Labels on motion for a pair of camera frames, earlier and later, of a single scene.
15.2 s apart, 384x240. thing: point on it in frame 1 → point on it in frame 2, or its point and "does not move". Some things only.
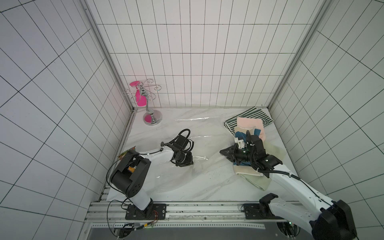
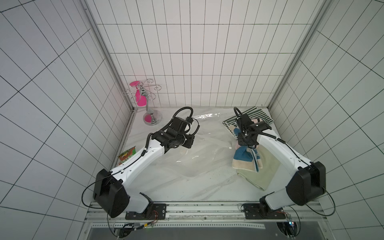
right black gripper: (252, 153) → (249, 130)
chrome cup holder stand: (151, 117) does not move
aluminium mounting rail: (103, 211) does not move
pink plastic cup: (141, 99) does not move
